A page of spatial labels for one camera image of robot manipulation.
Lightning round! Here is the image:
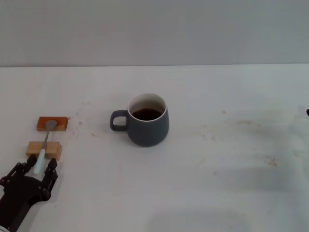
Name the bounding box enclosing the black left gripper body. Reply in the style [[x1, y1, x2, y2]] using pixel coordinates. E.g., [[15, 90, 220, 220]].
[[0, 175, 51, 232]]

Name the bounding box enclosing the grey ceramic mug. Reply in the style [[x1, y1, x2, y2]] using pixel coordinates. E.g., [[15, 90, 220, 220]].
[[110, 93, 169, 147]]

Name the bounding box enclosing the blue handled metal spoon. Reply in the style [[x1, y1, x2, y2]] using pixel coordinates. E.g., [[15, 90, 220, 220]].
[[33, 120, 58, 175]]

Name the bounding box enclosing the light wooden block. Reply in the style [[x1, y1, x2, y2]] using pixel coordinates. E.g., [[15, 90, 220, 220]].
[[26, 141, 62, 161]]

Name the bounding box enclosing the reddish brown wooden block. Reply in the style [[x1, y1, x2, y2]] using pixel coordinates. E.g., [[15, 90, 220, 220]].
[[36, 116, 69, 132]]

